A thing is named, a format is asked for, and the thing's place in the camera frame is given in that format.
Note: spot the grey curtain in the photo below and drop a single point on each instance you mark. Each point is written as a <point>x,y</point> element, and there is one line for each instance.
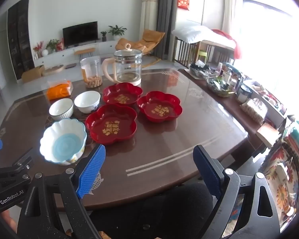
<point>164,10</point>

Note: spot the bushy green potted plant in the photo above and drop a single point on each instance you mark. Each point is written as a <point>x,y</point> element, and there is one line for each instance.
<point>52,44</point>

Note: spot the brown book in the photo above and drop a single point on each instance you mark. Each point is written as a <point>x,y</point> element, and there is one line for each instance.
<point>267,134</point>

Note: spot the glass jar with dark lid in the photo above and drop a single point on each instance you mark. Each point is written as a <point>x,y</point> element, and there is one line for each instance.
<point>243,94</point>

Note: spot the basket of bottles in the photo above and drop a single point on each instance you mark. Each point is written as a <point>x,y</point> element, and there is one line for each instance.
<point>221,88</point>

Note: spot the round wooden tray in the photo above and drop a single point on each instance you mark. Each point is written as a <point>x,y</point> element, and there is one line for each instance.
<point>52,70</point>

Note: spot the red flowers in vase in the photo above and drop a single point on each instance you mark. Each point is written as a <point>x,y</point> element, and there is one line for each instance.
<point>37,47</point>

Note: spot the clear plastic snack jar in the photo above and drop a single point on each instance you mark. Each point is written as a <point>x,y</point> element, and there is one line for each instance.
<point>91,69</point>

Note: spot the round white vase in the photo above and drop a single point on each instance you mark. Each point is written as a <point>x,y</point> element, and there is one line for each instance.
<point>44,53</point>

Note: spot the white sheer curtain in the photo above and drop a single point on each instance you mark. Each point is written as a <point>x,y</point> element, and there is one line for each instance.
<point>231,7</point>

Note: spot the white television cabinet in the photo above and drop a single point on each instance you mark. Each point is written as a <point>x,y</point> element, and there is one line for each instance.
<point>57,56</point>

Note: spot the large potted green plant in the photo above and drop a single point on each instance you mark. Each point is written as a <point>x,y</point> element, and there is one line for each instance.
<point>117,31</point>

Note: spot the white pillow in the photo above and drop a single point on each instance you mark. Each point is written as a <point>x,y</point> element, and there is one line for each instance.
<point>189,33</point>

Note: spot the black television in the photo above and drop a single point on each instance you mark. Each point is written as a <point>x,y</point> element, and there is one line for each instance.
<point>79,33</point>

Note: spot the plain white bowl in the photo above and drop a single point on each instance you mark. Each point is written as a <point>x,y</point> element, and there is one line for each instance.
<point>87,100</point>

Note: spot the red flower-shaped plate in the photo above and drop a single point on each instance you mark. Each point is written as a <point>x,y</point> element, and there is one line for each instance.
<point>109,127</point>
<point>122,97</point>
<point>159,109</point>

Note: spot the grey floor scale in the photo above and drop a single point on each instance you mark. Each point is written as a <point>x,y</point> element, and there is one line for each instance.
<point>70,66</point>

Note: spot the wooden crib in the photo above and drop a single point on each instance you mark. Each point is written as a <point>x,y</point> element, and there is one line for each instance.
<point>182,51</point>

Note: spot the white power strip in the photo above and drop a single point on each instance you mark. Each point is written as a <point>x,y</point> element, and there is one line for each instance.
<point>281,171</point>

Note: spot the red wall hanging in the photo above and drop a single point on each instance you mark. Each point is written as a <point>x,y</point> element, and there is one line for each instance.
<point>183,1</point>

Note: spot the small green chair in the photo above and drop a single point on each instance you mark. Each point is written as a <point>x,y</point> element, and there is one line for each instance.
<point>201,54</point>

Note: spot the small potted plant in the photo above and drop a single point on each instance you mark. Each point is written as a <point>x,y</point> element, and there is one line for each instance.
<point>104,36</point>

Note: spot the glass tray of dark items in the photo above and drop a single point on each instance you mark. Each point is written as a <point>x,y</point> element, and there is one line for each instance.
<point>199,70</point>

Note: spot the orange rocking chair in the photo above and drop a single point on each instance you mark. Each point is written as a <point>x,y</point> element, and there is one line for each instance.
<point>149,38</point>

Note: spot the white ribbed dark-rimmed bowl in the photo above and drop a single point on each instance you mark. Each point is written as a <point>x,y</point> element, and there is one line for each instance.
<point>61,108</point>

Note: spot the blue scalloped bowl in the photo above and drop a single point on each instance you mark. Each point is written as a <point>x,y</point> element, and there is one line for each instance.
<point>62,144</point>

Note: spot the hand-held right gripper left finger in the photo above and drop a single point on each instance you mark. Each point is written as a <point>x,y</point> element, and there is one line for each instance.
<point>89,171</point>

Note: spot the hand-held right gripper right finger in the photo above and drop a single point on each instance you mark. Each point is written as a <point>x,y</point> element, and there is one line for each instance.
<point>206,171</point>

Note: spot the wooden stool with metal legs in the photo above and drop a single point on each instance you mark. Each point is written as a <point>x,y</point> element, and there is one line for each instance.
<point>84,51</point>

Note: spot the black display cabinet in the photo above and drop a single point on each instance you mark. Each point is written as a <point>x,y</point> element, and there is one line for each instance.
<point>20,37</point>

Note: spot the wooden side table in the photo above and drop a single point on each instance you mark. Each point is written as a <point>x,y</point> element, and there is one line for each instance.
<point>229,104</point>

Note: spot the floral blanket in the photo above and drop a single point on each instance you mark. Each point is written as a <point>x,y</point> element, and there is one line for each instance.
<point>284,194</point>

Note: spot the covered standing air conditioner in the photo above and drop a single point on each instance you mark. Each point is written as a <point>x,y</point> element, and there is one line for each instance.
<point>149,12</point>

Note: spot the red gift box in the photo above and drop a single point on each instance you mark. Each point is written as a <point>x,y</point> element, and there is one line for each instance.
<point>60,46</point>

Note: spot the red cloth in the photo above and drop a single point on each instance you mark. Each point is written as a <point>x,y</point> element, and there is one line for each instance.
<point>238,47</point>

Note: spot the cardboard box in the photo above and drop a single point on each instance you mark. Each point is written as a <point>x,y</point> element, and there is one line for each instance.
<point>32,74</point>

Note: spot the orange tissue pack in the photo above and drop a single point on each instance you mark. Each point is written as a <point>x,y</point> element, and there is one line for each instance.
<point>58,90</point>

